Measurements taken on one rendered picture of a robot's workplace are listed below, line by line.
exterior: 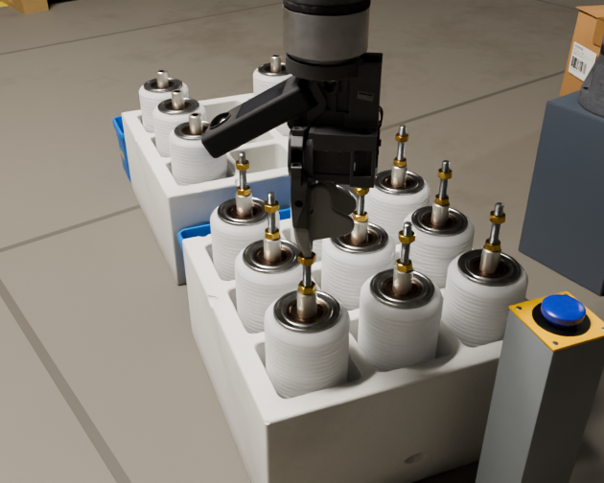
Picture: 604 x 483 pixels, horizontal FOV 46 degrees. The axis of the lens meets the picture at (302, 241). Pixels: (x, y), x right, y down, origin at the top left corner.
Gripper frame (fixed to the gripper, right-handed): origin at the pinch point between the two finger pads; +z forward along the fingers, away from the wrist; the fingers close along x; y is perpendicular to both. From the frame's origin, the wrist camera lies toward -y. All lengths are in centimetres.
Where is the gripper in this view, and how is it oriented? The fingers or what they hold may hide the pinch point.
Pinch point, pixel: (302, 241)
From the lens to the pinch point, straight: 74.6
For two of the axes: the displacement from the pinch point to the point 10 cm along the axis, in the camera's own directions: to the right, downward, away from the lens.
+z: 0.0, 8.4, 5.4
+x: 1.2, -5.3, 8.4
